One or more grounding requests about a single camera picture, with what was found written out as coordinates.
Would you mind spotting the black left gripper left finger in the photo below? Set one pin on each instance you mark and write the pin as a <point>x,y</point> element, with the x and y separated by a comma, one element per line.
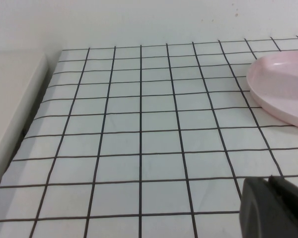
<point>255,210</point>

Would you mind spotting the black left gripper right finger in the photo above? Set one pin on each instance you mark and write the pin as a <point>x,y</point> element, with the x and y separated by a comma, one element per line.
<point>291,203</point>

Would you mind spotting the pink round plate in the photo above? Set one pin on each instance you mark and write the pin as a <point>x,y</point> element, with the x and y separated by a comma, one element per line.
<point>280,84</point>

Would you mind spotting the white black-grid tablecloth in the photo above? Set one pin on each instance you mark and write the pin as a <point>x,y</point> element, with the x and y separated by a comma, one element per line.
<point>149,138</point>

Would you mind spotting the white side ledge panel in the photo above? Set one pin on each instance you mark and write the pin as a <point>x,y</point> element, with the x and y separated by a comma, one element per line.
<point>12,99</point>

